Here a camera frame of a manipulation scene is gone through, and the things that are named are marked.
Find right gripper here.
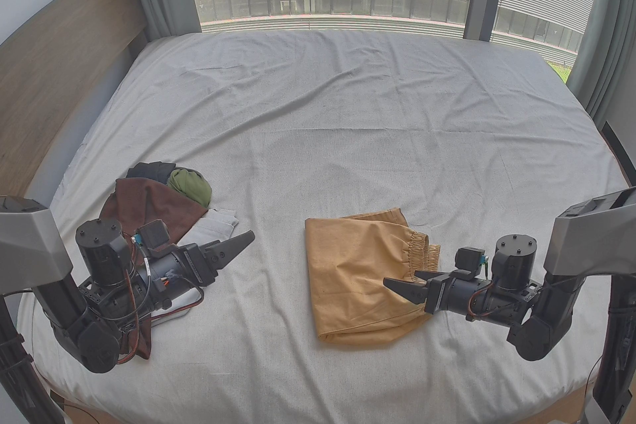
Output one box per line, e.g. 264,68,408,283
383,268,494,317

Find green garment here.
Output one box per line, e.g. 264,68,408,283
167,168,213,208

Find black garment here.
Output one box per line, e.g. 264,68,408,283
125,161,177,182

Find bed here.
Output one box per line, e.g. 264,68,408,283
0,0,636,424

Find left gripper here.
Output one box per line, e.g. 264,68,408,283
147,230,256,302

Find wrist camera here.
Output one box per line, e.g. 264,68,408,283
454,247,487,281
135,219,172,259

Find brown garment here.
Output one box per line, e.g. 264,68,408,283
99,178,209,359

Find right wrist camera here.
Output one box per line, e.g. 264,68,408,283
454,247,487,281

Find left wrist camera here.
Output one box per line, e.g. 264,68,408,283
135,219,172,259

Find white garment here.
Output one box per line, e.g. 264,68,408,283
149,208,238,326

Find tan shorts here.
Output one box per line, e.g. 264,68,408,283
304,207,442,347

